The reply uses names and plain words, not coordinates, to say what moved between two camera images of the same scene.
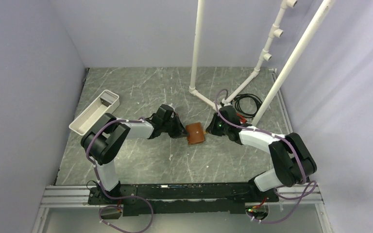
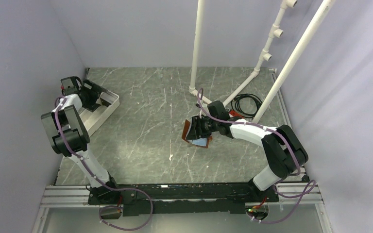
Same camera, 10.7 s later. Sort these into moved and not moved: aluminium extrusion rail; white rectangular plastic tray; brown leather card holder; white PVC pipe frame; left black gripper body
Moved: left black gripper body; brown leather card holder
Not moved: white rectangular plastic tray; aluminium extrusion rail; white PVC pipe frame
